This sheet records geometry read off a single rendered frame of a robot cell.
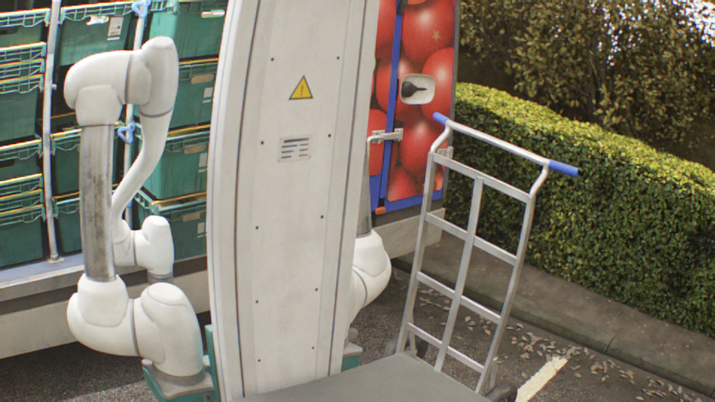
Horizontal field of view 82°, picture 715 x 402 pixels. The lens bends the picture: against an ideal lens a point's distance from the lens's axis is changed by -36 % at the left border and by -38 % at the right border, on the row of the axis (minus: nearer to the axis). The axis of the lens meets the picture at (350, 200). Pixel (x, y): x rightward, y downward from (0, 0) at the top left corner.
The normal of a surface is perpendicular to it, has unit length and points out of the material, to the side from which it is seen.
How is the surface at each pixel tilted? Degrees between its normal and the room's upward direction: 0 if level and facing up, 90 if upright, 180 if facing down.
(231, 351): 90
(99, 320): 77
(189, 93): 97
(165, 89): 108
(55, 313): 90
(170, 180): 94
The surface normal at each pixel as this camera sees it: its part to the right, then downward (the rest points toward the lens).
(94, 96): 0.22, 0.25
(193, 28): 0.68, 0.43
